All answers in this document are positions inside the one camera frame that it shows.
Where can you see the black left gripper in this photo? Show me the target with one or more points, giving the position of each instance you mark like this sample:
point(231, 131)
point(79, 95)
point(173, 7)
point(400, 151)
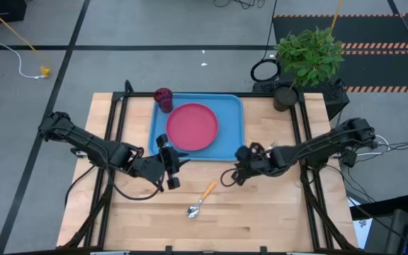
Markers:
point(170, 164)

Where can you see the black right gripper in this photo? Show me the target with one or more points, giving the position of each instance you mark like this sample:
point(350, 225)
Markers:
point(257, 163)

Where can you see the red round plate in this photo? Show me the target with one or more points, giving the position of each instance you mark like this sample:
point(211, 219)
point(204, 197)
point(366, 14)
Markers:
point(192, 127)

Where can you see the red faceted plastic cup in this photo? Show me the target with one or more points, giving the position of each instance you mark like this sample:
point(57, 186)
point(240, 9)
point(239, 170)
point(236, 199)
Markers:
point(164, 99)

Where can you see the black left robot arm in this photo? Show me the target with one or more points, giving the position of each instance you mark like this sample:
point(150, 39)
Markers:
point(83, 140)

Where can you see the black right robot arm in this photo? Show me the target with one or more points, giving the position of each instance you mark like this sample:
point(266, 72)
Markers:
point(314, 143)

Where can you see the blue plastic tray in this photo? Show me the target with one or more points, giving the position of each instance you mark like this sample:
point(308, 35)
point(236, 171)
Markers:
point(230, 117)

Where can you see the black plant pot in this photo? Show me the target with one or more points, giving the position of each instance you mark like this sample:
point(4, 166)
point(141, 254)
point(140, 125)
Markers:
point(285, 99)

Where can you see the black power adapter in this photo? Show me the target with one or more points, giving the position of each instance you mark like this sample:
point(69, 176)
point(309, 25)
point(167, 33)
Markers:
point(349, 158)

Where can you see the green leafy plant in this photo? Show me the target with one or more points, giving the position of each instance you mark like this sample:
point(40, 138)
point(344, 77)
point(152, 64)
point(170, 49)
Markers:
point(310, 56)

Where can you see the white printed paper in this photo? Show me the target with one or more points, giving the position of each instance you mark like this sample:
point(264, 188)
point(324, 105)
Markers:
point(361, 226)

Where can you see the black hazard-striped floor mat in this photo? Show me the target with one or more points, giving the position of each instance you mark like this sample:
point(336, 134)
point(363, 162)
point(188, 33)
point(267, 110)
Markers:
point(377, 71)

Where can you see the yellow plug connector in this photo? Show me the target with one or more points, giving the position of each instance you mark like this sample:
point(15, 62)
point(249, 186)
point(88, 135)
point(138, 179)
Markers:
point(45, 72)

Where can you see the black aluminium table frame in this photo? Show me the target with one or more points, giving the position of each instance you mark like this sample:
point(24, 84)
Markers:
point(118, 95)

